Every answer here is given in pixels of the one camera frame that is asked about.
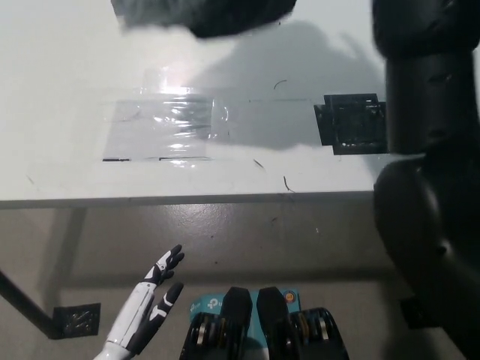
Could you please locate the clear tape patch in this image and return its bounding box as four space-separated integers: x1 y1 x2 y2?
100 67 230 163

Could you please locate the grey black plastic bag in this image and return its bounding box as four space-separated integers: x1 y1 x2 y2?
110 0 300 39

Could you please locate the black table leg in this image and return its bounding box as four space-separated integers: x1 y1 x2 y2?
0 268 63 341

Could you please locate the black left robot body block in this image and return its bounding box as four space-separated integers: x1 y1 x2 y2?
179 286 253 360

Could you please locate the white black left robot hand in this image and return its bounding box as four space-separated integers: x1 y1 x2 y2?
104 244 185 354

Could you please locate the teal cardboard box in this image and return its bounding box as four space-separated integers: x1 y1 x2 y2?
189 289 301 341

